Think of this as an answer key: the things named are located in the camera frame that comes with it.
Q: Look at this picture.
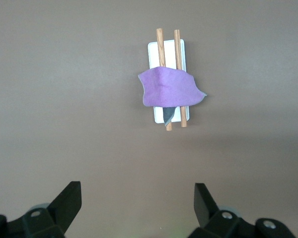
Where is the white rack with wooden rods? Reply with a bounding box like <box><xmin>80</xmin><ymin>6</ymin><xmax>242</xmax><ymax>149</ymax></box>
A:
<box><xmin>147</xmin><ymin>28</ymin><xmax>190</xmax><ymax>132</ymax></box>

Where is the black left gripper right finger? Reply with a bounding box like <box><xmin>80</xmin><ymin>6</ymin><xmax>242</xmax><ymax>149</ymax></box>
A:
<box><xmin>194</xmin><ymin>182</ymin><xmax>298</xmax><ymax>238</ymax></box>

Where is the purple towel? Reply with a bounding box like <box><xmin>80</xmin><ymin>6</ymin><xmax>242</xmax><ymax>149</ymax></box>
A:
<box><xmin>138</xmin><ymin>66</ymin><xmax>208</xmax><ymax>126</ymax></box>

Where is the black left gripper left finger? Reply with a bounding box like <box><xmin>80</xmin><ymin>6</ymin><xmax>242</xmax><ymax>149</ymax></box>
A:
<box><xmin>0</xmin><ymin>180</ymin><xmax>82</xmax><ymax>238</ymax></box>

